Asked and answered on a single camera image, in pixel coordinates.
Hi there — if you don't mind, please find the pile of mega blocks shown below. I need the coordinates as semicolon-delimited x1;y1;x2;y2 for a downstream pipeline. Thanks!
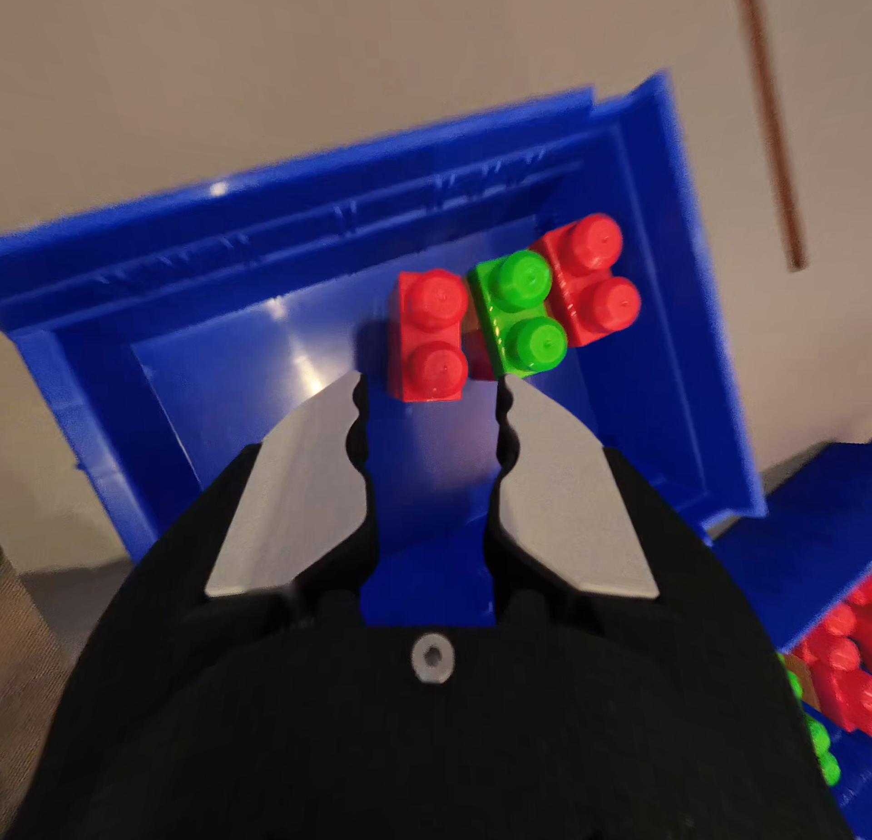
774;575;872;793

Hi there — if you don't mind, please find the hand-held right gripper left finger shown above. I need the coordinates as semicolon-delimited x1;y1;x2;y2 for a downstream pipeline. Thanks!
203;372;378;600

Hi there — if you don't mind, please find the blue storage bin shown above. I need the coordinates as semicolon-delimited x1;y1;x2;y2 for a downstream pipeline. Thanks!
709;438;872;840
0;73;768;632

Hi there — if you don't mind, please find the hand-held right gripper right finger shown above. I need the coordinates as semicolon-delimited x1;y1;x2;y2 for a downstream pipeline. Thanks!
488;374;662;602

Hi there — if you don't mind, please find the green mega block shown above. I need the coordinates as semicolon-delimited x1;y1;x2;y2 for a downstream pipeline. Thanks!
469;250;570;380

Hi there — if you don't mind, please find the red mega block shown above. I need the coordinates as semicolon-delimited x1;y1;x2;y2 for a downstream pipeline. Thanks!
387;268;474;405
535;214;643;349

